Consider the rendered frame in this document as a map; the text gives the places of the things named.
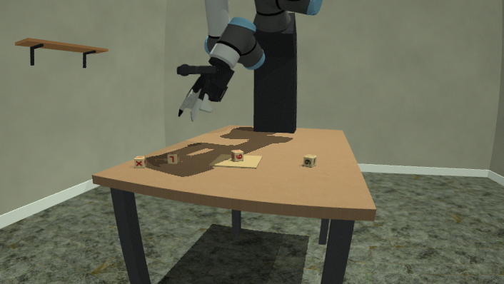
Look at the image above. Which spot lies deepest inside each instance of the pale yellow mat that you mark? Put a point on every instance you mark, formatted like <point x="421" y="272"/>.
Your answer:
<point x="224" y="160"/>

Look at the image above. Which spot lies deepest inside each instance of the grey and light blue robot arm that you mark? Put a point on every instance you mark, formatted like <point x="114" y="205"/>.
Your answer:
<point x="238" y="38"/>

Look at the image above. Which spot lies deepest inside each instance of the cream block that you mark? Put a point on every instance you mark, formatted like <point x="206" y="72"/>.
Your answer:
<point x="237" y="155"/>
<point x="140" y="162"/>
<point x="173" y="158"/>
<point x="309" y="161"/>

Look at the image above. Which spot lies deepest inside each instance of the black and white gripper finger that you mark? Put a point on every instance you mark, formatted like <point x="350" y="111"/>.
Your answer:
<point x="188" y="101"/>
<point x="201" y="102"/>

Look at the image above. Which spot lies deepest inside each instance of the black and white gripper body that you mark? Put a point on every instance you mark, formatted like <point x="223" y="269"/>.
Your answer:
<point x="218" y="84"/>

